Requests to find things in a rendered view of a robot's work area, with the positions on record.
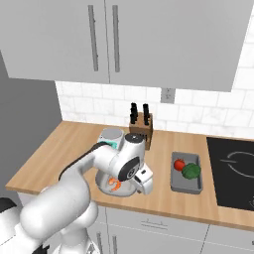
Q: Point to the grey lower cupboard door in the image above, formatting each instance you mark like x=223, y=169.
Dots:
x=96, y=238
x=155, y=244

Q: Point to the black hob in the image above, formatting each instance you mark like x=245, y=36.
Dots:
x=231, y=172

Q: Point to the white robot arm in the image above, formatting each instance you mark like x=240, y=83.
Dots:
x=63, y=198

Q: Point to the white meat container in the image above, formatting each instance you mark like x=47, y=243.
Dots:
x=103, y=185

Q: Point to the white kitchen scale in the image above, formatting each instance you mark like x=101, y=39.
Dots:
x=110, y=135

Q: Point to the wide grey upper cupboard door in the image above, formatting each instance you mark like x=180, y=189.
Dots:
x=178, y=43

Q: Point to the wooden knife block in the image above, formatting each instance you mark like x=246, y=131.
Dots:
x=147, y=130

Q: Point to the grey fridge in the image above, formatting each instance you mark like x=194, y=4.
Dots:
x=26, y=125

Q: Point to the grey wall socket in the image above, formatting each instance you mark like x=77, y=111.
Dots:
x=168, y=95

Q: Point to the grey drawer front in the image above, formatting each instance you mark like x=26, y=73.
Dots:
x=231, y=239
x=185, y=221

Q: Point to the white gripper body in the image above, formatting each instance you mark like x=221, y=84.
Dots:
x=146, y=185

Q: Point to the grey vegetable container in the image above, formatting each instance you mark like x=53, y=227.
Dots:
x=185, y=185

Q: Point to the orange shrimp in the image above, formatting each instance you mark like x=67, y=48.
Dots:
x=115, y=186

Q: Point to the red tomato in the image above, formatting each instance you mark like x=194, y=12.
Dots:
x=179, y=164

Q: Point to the green broccoli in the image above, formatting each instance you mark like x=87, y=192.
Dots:
x=191, y=171

